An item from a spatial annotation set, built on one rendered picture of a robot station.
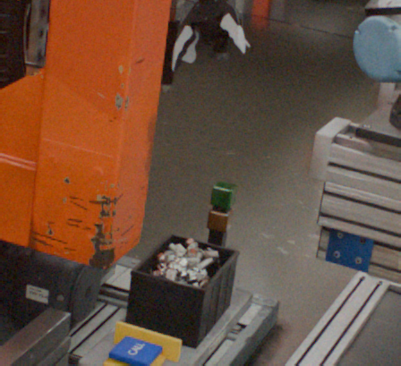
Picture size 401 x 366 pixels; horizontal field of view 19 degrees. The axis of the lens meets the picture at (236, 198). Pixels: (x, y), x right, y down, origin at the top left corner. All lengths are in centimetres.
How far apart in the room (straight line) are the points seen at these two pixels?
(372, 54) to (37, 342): 79
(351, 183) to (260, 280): 123
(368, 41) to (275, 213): 193
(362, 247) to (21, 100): 72
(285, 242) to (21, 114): 172
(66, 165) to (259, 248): 162
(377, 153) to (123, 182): 48
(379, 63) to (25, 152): 66
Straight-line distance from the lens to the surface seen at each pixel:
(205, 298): 207
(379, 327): 286
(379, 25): 208
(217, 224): 227
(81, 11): 206
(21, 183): 220
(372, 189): 228
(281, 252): 368
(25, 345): 218
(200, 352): 210
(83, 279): 251
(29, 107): 217
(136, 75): 208
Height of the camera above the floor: 145
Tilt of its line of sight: 21 degrees down
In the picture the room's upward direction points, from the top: 9 degrees clockwise
